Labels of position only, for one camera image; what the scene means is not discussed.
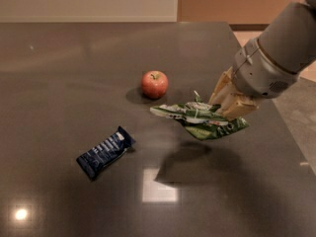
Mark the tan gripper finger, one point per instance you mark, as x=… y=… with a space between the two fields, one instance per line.
x=223 y=88
x=235 y=105

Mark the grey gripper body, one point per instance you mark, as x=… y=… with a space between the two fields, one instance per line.
x=260 y=71

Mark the green jalapeno chip bag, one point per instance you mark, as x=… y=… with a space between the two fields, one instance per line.
x=200 y=119

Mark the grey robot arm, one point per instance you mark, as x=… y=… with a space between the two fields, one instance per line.
x=290 y=39

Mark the red apple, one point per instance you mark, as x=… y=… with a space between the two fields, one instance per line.
x=154 y=84

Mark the dark blue snack bar wrapper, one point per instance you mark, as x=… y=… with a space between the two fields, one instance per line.
x=101 y=156

